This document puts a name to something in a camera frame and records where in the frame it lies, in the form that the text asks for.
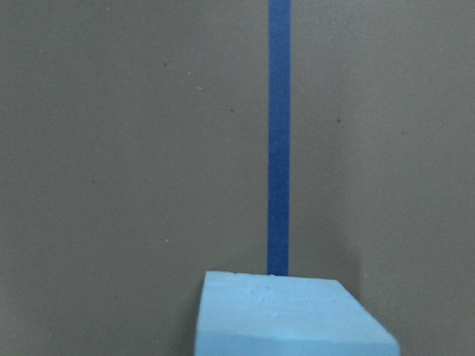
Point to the light blue foam block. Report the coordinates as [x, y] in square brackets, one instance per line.
[252, 314]

